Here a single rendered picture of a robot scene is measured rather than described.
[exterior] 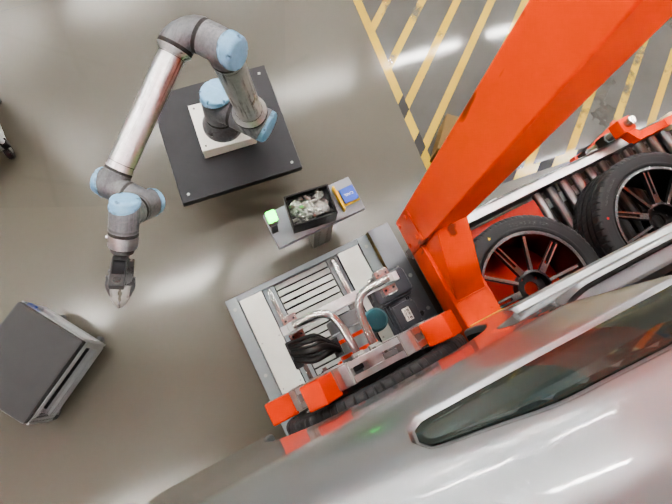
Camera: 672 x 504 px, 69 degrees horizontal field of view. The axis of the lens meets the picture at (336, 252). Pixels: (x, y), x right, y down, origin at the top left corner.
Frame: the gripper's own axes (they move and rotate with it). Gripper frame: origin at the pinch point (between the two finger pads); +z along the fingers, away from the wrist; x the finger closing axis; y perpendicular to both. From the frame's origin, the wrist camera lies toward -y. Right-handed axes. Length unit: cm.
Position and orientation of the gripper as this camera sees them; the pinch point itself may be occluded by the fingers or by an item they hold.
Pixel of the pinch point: (119, 305)
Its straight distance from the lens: 177.9
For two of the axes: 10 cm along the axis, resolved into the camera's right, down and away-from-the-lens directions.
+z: -2.1, 9.0, 3.8
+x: -9.4, -0.7, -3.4
